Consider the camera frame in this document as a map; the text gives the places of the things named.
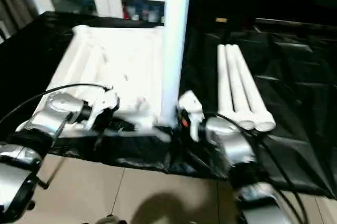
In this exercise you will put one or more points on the white plastic table leg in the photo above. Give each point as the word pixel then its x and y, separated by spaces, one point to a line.
pixel 235 76
pixel 247 76
pixel 223 76
pixel 175 50

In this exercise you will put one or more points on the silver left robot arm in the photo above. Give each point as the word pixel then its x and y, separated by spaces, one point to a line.
pixel 50 113

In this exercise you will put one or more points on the grey robot torso piece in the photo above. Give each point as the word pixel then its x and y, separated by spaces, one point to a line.
pixel 110 220

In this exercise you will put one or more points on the black plastic mat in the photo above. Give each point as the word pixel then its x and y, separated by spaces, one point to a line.
pixel 295 90

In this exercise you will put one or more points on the grey curtain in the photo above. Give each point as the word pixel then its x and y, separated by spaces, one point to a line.
pixel 13 3

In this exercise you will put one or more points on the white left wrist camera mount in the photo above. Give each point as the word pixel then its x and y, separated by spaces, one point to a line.
pixel 105 103

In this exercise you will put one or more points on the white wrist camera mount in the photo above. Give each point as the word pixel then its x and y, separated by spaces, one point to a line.
pixel 190 103
pixel 105 103

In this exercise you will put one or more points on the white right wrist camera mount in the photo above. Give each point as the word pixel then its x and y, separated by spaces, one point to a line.
pixel 190 103

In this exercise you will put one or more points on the black folding table frame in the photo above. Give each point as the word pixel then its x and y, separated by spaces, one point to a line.
pixel 52 174

